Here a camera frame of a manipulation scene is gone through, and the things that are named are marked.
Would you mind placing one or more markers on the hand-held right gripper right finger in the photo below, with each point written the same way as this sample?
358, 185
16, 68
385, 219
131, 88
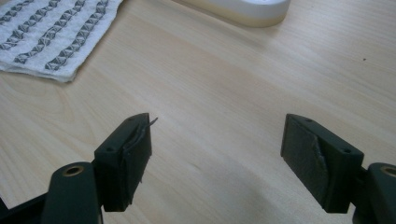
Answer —
320, 161

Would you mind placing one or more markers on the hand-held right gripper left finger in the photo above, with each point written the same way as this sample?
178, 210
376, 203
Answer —
123, 161

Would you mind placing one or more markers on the white cloth with grey pattern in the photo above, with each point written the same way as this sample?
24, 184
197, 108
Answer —
51, 35

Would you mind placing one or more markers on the white oval tray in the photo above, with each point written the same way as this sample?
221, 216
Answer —
246, 11

